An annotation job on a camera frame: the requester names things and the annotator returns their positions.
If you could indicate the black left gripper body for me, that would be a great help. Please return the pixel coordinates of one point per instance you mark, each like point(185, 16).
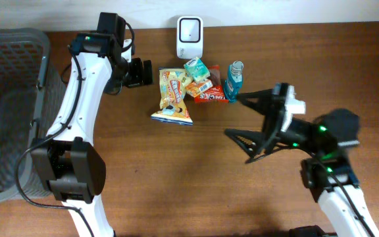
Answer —
point(135, 76)

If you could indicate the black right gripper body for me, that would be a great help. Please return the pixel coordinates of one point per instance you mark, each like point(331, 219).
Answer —
point(273, 124)

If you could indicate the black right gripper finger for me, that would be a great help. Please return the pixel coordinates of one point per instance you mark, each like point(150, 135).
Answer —
point(260, 101)
point(257, 145)

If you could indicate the blue mouthwash bottle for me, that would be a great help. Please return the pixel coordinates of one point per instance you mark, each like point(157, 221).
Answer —
point(234, 81)

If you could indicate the yellow snack bag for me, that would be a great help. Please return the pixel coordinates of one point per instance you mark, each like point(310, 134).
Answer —
point(172, 84)

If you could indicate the red snack bag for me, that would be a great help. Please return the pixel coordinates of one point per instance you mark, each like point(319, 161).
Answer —
point(216, 92)

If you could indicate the orange small box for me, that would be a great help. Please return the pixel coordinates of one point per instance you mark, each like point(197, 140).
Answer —
point(195, 89)

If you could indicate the green tissue pack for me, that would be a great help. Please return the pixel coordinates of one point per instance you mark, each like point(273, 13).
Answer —
point(197, 69)

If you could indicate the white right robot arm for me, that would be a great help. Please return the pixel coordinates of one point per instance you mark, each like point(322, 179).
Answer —
point(327, 172)

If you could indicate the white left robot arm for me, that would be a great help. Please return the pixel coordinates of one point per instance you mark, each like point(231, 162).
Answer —
point(66, 161)

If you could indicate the white barcode scanner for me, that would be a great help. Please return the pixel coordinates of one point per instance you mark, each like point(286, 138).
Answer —
point(189, 37)

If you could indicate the grey plastic basket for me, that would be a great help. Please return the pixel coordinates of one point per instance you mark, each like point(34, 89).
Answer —
point(31, 93)

